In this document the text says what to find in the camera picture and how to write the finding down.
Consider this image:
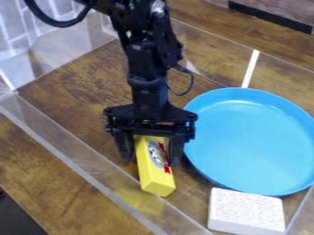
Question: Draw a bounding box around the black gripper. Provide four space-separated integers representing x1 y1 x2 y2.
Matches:
103 74 198 167

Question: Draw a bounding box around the yellow butter block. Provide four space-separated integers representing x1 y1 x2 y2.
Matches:
135 136 175 197

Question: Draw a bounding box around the blue round tray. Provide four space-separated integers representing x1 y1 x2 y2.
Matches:
184 88 314 196

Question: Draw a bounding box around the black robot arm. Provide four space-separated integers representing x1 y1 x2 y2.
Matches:
75 0 198 165

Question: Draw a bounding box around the white speckled sponge block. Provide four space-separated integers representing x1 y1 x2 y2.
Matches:
207 187 286 235

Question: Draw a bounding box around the dark wooden furniture edge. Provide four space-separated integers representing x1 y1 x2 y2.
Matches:
228 0 314 36

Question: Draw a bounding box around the clear acrylic enclosure wall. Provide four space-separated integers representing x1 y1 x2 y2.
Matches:
0 0 314 235

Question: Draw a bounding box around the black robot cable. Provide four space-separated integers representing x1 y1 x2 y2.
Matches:
23 0 96 29

